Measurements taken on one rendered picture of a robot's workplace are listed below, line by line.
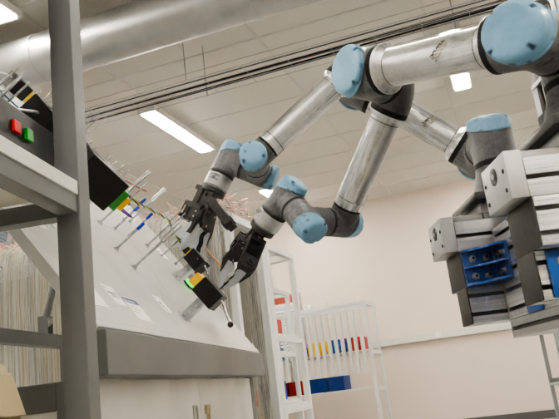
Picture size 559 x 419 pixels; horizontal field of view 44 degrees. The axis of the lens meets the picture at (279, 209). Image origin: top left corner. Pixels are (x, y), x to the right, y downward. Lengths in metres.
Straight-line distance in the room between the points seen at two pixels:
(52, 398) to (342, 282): 9.28
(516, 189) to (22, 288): 2.26
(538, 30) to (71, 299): 0.90
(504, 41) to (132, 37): 3.36
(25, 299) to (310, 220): 1.71
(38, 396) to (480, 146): 1.27
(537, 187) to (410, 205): 8.91
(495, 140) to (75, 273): 1.23
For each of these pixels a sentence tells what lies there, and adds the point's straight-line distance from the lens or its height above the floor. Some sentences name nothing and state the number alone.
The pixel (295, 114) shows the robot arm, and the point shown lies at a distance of 1.90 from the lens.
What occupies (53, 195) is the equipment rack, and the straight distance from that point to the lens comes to 0.92.
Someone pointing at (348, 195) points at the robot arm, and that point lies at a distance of 1.78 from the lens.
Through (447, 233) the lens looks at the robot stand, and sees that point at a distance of 1.77.
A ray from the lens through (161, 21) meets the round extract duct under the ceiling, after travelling 4.38.
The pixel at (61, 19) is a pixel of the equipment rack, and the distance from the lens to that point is 1.10.
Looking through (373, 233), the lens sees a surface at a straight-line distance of 10.22.
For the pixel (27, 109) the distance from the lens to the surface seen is 1.22.
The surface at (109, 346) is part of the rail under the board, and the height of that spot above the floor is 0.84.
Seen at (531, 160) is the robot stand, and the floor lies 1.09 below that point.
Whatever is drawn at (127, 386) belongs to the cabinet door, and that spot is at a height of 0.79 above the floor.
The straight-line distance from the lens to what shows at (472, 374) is 9.89.
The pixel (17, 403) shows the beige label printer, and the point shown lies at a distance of 0.92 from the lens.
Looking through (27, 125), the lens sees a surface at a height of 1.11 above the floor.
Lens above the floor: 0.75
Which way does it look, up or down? 15 degrees up
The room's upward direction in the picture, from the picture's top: 7 degrees counter-clockwise
